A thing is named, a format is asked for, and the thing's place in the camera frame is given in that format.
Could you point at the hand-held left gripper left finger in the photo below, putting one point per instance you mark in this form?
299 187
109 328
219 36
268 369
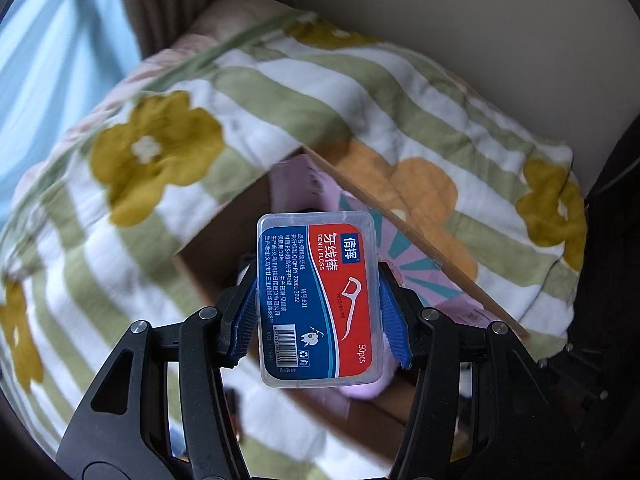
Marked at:
245 320

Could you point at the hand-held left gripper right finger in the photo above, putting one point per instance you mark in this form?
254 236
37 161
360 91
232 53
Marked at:
392 320

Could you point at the clear dental floss box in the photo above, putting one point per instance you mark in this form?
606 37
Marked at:
320 300

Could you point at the pink cardboard box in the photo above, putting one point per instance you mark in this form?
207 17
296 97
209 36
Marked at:
215 245

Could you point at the striped floral blanket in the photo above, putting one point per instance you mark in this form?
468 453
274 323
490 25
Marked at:
250 100

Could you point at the black chair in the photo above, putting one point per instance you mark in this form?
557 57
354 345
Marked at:
610 270

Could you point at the light blue window cloth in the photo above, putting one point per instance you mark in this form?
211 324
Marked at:
50 60

